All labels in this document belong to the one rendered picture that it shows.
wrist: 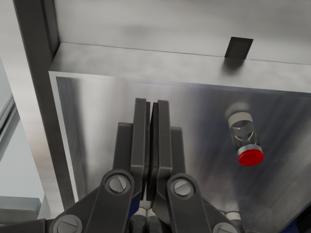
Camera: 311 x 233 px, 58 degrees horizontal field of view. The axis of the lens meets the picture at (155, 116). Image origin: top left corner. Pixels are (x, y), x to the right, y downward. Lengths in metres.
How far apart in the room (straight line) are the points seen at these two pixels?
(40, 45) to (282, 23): 0.17
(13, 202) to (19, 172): 1.69
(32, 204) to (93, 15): 0.32
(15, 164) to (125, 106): 1.85
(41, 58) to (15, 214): 0.31
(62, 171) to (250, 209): 0.26
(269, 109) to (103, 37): 0.16
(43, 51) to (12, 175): 2.03
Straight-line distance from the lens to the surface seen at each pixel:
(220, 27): 0.21
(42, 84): 0.23
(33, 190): 2.34
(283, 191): 0.40
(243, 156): 0.24
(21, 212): 0.47
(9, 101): 0.83
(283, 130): 0.30
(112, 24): 0.21
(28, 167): 2.08
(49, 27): 0.20
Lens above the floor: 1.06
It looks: 44 degrees down
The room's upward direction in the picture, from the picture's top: 180 degrees clockwise
